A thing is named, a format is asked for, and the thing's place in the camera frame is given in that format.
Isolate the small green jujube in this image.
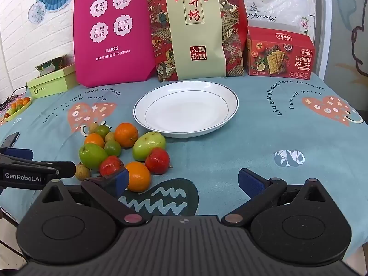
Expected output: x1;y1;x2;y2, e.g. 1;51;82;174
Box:
95;124;111;138
104;140;122;157

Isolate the dish of small tomatoes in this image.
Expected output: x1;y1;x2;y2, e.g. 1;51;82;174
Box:
1;96;32;122

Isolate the small blue paper fan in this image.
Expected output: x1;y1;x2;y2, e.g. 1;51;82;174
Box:
27;1;45;20

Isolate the pink tote bag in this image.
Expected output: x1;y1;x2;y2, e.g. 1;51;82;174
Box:
73;0;156;88

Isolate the large green jujube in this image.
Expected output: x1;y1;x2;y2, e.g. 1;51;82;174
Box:
132;131;167;162
79;143;109;171

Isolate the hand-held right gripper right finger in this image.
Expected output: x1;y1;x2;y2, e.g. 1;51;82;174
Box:
221;168;332;225

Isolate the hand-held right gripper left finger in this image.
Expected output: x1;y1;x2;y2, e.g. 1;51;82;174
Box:
35;168;143;226

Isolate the teal printed tablecloth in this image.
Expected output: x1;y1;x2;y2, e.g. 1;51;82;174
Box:
0;72;368;266

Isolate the large orange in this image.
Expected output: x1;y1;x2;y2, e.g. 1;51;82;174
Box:
125;161;152;193
114;123;139;148

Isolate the red wax apple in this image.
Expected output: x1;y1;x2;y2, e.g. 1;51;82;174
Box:
144;147;173;175
99;155;123;176

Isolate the red cracker box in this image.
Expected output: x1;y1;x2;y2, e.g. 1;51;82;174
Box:
244;26;316;81

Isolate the green patterned bowl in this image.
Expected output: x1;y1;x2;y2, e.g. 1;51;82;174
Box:
35;54;76;77

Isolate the light green box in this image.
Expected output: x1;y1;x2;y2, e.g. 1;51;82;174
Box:
26;64;80;98

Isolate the white round plate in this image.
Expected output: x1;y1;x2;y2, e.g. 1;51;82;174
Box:
133;80;240;138

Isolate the black cable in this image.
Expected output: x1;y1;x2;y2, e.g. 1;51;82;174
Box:
0;86;29;112

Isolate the white floral bag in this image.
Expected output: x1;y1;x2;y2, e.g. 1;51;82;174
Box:
236;0;313;36

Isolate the white curved frame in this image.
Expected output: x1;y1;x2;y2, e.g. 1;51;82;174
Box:
312;0;334;81

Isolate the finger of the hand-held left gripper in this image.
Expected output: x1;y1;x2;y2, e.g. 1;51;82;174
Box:
0;132;20;148
0;147;34;161

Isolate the small orange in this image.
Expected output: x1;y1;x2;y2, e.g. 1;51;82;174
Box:
84;133;105;149

